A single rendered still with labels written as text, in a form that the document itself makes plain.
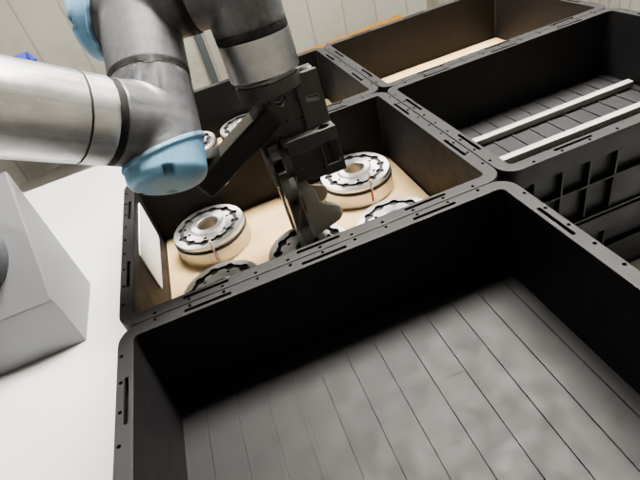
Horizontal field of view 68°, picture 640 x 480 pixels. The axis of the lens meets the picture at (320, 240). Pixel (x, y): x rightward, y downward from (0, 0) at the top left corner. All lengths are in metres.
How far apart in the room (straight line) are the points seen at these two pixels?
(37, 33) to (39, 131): 2.75
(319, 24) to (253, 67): 2.81
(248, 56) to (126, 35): 0.11
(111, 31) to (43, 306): 0.48
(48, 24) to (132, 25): 2.65
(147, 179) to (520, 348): 0.37
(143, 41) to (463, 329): 0.40
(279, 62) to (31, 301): 0.54
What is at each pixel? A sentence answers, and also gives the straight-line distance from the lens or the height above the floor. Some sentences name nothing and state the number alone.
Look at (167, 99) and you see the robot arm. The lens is 0.45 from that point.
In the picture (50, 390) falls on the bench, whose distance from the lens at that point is 0.85.
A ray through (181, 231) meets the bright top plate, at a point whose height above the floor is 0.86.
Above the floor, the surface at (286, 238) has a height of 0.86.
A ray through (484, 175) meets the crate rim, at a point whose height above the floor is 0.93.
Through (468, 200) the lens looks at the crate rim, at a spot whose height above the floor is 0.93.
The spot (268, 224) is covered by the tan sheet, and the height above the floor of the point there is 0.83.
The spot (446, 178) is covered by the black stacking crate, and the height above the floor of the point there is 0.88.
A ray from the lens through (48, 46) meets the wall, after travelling 3.15.
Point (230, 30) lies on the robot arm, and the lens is 0.49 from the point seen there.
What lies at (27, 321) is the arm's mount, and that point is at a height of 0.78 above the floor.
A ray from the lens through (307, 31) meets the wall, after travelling 3.28.
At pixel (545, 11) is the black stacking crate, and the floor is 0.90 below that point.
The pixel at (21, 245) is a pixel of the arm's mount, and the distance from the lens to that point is 0.86.
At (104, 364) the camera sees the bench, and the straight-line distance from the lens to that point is 0.82.
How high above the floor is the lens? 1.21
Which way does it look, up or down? 38 degrees down
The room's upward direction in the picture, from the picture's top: 17 degrees counter-clockwise
